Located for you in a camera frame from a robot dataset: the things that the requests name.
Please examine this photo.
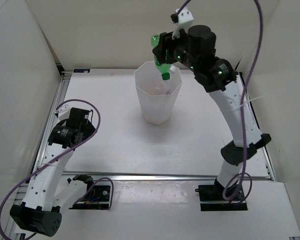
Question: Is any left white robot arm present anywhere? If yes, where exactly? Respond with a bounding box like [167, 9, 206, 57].
[9, 105, 95, 237]

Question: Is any white faceted plastic bin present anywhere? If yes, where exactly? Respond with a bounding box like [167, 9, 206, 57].
[134, 61, 182, 125]

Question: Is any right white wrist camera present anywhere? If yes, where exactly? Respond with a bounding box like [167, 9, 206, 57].
[170, 7, 194, 40]

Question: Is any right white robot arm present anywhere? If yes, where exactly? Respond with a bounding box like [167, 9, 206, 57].
[151, 25, 271, 200]

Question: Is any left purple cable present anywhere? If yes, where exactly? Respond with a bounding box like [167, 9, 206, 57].
[0, 99, 113, 240]

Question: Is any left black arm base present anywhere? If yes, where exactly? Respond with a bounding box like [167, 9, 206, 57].
[65, 174, 114, 210]

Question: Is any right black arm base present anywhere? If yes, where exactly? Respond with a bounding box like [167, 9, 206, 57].
[195, 180, 248, 212]

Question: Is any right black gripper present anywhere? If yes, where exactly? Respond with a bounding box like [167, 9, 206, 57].
[152, 27, 199, 74]

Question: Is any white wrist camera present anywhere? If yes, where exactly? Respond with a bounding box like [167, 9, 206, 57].
[54, 104, 71, 122]
[170, 7, 194, 40]

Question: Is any clear plastic water bottle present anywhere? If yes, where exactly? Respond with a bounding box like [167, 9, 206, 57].
[154, 66, 178, 96]

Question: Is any green plastic bottle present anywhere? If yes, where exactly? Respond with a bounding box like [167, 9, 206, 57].
[151, 34, 171, 81]

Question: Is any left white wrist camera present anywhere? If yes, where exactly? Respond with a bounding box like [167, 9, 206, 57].
[54, 104, 71, 122]

